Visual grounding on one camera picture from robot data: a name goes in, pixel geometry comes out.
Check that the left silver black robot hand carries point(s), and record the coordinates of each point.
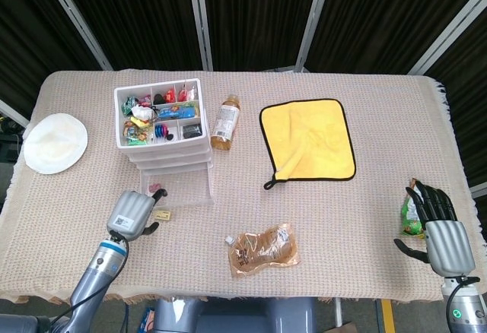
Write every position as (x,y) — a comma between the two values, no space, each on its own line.
(127,215)

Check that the white table leg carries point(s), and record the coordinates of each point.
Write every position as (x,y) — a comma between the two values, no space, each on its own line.
(338,310)

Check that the amber tea bottle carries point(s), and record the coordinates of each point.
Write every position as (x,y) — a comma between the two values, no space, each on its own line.
(225,124)

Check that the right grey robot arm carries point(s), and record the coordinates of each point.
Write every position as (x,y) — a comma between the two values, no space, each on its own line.
(470,310)

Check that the green orange candy packet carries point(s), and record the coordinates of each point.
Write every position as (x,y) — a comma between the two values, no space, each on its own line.
(133,133)

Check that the red and white candy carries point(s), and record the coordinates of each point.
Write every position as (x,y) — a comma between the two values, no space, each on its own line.
(186,93)

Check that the pink candy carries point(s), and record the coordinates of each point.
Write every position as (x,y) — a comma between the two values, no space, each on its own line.
(144,100)

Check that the green yellow packet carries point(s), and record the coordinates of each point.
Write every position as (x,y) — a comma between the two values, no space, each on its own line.
(195,109)

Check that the green snack packet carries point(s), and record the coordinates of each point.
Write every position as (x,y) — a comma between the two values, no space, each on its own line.
(410,215)

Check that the blue wrapped packet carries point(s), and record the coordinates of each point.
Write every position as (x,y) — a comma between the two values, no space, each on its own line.
(175,111)

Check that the brown spout pouch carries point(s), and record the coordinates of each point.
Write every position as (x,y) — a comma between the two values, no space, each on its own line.
(262,251)

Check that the yellow cloth with black trim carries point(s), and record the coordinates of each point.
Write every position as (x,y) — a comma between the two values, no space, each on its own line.
(308,139)

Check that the red candy piece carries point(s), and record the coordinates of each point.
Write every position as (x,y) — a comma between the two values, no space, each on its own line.
(170,95)

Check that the small pinkish round item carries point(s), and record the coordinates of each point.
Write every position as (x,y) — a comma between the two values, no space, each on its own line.
(154,187)

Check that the black plastic-wrapped packet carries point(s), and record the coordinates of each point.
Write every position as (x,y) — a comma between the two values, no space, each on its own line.
(191,131)

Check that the white paper plate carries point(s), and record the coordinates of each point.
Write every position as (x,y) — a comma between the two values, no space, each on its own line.
(55,143)

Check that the blue package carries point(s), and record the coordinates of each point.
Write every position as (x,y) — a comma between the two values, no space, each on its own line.
(147,321)

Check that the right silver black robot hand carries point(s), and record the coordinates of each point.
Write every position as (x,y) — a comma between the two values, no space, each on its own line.
(449,245)

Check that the beige woven tablecloth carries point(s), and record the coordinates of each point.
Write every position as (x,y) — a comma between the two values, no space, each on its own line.
(342,215)

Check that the white crumpled wrapper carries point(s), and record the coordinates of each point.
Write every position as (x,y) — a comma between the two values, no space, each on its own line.
(141,111)

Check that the green candy wrapper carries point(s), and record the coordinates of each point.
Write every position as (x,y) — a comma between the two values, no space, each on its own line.
(129,103)

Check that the white plastic drawer organizer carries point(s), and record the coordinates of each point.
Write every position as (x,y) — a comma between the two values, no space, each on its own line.
(160,144)

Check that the yellow candy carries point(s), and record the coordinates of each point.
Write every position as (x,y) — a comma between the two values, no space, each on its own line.
(137,121)

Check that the grey robot torso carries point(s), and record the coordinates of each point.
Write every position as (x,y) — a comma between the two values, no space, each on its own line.
(228,316)

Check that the grey partition post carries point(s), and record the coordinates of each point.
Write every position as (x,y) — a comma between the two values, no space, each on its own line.
(13,114)
(449,33)
(199,17)
(315,17)
(76,17)

